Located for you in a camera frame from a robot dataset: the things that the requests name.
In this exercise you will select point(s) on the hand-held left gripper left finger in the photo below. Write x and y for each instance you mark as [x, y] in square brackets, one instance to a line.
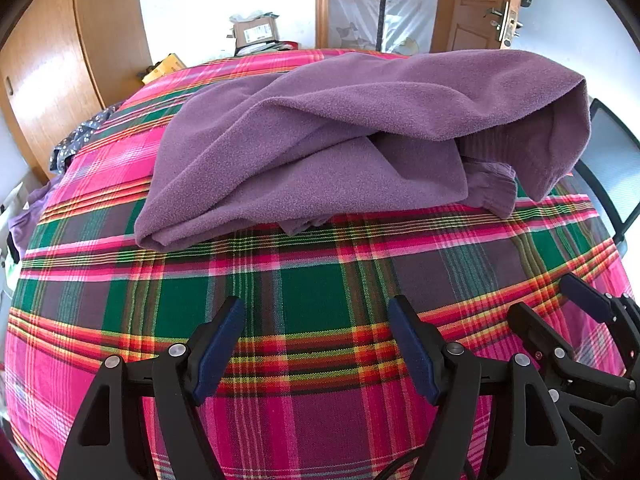
[220, 345]

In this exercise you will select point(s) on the yellow box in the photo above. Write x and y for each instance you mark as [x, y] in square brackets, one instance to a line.
[167, 66]

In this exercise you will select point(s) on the red round gift box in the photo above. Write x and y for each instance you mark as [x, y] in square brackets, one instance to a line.
[289, 46]

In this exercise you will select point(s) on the clear plastic door curtain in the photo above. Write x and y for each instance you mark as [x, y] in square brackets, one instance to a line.
[360, 0]

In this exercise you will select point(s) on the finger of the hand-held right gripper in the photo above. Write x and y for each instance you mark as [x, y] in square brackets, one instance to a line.
[537, 332]
[585, 296]

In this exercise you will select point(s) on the purple fleece pants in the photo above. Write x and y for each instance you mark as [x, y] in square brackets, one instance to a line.
[350, 135]

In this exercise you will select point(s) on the light purple shirt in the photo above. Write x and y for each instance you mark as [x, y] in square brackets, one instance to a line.
[30, 215]

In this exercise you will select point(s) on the wooden door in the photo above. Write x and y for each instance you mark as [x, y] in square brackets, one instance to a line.
[470, 10]

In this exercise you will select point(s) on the blue floral garment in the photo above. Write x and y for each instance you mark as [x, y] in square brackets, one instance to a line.
[80, 135]

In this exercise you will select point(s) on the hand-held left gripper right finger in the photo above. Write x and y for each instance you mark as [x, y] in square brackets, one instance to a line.
[412, 350]

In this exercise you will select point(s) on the wooden wardrobe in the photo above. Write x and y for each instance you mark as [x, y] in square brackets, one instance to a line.
[50, 60]

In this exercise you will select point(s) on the wooden door frame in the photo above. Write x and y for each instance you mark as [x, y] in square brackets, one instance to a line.
[322, 5]

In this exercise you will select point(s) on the brown cardboard box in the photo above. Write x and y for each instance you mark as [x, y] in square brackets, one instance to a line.
[255, 32]

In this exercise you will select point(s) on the pink green plaid blanket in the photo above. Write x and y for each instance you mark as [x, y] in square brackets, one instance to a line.
[310, 300]

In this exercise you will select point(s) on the black office chair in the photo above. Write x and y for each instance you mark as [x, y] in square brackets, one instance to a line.
[607, 160]

